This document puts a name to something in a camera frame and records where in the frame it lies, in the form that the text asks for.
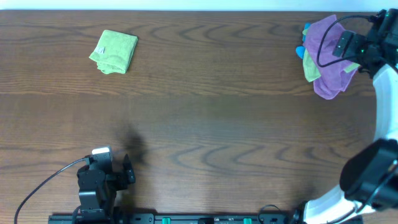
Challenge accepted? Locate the purple microfiber cloth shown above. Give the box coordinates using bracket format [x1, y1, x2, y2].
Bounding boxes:
[302, 14, 359, 100]

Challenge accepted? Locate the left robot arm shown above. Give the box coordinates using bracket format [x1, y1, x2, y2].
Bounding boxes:
[75, 152, 136, 223]

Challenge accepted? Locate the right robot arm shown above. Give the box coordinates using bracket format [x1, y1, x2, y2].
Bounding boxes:
[291, 9, 397, 223]

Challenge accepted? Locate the crumpled green cloth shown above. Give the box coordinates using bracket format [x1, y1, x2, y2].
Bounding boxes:
[302, 27, 361, 83]

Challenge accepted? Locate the blue cloth in pile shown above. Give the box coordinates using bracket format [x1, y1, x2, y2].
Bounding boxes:
[295, 23, 311, 59]

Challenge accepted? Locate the folded green cloth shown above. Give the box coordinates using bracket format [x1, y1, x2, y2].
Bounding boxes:
[89, 30, 139, 74]

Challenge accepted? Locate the left black cable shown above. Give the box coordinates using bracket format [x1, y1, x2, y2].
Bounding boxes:
[14, 157, 91, 224]

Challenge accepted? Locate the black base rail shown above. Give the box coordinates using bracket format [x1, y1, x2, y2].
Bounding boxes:
[48, 212, 364, 224]

